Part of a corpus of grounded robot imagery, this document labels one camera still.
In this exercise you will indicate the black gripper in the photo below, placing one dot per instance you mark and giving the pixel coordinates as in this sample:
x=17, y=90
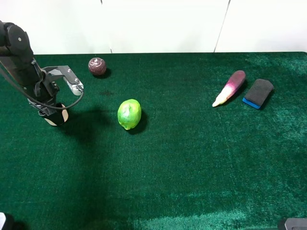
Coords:
x=41, y=92

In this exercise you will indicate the black blue eraser sponge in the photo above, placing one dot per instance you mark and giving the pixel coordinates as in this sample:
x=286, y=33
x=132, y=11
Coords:
x=258, y=93

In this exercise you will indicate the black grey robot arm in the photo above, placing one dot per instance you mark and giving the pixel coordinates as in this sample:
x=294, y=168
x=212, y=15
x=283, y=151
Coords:
x=17, y=57

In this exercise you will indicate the cream ceramic cup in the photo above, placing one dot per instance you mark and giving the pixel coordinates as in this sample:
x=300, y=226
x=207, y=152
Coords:
x=58, y=118

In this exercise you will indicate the purple white toy radish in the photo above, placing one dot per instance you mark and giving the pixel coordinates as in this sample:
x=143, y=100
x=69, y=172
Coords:
x=231, y=87

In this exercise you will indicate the grey object bottom right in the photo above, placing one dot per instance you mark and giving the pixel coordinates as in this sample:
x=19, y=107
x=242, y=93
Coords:
x=293, y=224

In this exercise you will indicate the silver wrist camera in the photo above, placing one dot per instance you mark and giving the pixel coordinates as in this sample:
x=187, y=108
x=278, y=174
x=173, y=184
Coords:
x=57, y=72

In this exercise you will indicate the dark purple round fruit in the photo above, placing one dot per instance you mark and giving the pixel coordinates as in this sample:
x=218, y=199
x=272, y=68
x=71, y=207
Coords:
x=97, y=66

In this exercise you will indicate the green toy cabbage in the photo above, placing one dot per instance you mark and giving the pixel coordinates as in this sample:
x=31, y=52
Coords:
x=129, y=114

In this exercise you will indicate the green velvet table cloth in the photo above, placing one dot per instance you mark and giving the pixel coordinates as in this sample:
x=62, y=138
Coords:
x=185, y=166

